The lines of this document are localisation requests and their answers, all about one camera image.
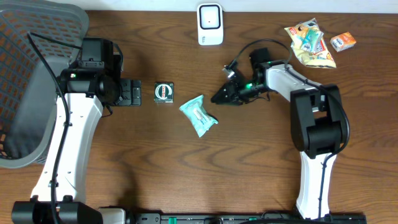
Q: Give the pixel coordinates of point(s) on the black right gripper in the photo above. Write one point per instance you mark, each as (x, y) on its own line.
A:
(231, 96)

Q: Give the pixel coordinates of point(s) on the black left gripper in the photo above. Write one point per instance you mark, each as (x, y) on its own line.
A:
(131, 92)

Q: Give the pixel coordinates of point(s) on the green Zam-Buk tin box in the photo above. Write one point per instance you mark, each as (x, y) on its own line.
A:
(164, 92)

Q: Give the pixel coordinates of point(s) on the mint green wipes pack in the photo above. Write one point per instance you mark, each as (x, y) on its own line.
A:
(199, 118)

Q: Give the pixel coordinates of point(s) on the teal Kleenex tissue pack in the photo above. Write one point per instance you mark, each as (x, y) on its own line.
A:
(311, 40)

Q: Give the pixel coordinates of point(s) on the cream snack bag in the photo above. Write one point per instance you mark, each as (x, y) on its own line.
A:
(321, 58)

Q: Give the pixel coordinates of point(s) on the orange Kleenex tissue pack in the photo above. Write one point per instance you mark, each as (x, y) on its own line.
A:
(343, 41)

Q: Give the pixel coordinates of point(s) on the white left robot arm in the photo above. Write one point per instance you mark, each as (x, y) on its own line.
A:
(85, 88)

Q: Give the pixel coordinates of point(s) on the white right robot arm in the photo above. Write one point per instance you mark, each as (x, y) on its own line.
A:
(318, 123)

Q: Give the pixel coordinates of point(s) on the white barcode scanner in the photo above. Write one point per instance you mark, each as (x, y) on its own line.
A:
(210, 24)

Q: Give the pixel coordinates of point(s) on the grey plastic mesh basket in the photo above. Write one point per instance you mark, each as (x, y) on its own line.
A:
(28, 93)

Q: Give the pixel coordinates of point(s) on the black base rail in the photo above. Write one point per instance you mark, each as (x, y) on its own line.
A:
(264, 218)

